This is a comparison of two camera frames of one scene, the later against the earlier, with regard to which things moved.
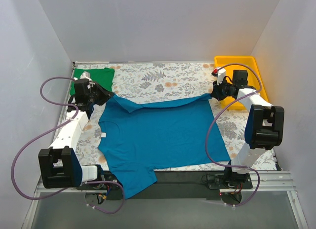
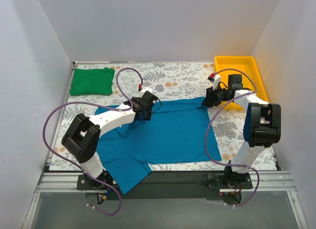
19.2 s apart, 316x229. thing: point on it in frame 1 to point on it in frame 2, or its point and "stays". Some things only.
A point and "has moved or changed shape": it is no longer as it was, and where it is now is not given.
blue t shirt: [134, 140] has moved or changed shape
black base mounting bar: [172, 185] stays
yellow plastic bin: [253, 79] stays
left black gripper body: [99, 94] to [143, 113]
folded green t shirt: [103, 76] stays
